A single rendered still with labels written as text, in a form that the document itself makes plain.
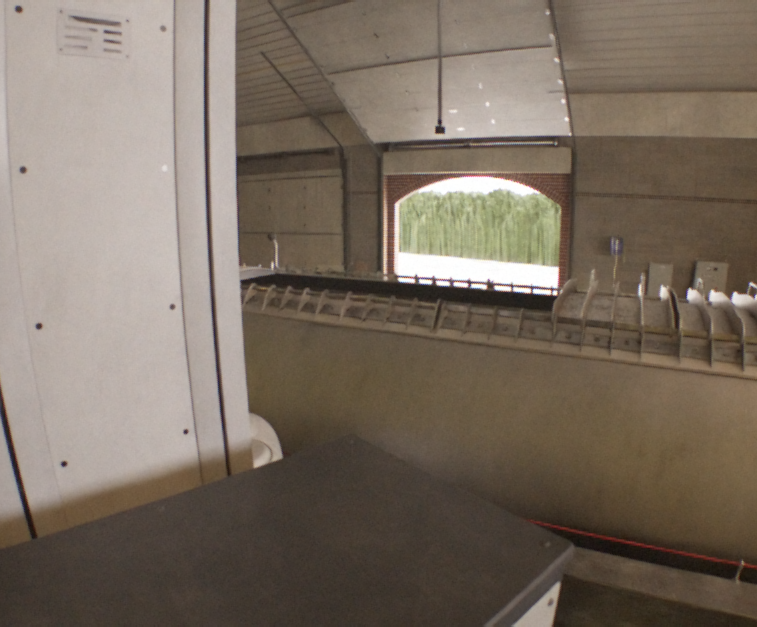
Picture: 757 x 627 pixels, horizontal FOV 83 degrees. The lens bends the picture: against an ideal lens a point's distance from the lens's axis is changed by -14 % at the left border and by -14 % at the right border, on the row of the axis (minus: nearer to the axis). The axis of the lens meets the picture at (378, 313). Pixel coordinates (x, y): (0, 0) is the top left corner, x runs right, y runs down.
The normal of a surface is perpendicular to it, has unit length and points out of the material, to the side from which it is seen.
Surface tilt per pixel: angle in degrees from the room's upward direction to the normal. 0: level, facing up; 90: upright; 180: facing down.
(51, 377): 90
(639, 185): 90
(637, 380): 40
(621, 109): 90
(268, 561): 0
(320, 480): 0
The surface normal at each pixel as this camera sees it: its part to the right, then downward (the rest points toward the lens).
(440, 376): -0.35, -0.52
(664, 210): -0.48, 0.18
